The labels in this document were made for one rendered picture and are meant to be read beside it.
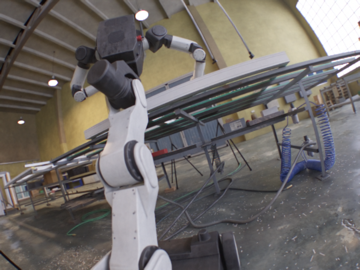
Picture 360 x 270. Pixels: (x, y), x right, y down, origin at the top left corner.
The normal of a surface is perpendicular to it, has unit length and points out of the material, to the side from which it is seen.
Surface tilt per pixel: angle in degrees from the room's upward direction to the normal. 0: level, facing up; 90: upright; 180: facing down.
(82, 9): 180
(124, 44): 92
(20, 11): 180
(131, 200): 55
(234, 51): 90
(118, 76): 112
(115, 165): 86
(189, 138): 90
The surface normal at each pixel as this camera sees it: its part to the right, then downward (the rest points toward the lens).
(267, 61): -0.27, 0.00
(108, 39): 0.15, -0.08
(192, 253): -0.36, -0.68
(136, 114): 0.89, 0.02
